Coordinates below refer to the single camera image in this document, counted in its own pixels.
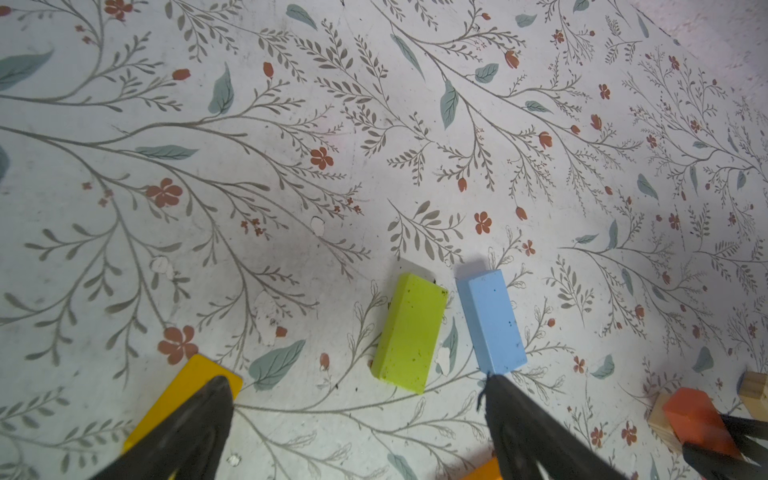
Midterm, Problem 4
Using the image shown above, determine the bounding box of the grooved natural wood block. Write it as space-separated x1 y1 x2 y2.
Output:
738 371 768 422

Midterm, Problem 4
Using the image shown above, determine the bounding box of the green wood block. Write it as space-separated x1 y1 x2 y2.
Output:
371 273 448 394

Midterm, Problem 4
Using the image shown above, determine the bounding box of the blue wood block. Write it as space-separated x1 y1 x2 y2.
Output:
456 270 527 375

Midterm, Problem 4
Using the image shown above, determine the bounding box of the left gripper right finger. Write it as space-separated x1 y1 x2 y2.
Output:
478 375 623 479

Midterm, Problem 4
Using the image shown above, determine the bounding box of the orange wood block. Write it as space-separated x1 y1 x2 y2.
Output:
462 457 502 480

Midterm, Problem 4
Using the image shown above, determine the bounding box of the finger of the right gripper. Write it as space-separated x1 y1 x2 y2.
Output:
683 440 767 480
720 414 768 440

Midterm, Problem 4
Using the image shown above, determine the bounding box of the small natural wood cube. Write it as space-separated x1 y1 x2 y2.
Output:
648 392 682 455

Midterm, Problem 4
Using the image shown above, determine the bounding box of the red wood block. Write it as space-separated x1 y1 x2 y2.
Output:
662 388 742 459

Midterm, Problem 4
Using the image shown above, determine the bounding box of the yellow wood block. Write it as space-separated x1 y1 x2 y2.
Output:
121 354 243 454

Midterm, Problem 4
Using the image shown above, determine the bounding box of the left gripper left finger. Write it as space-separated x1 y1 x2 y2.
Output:
93 376 234 480

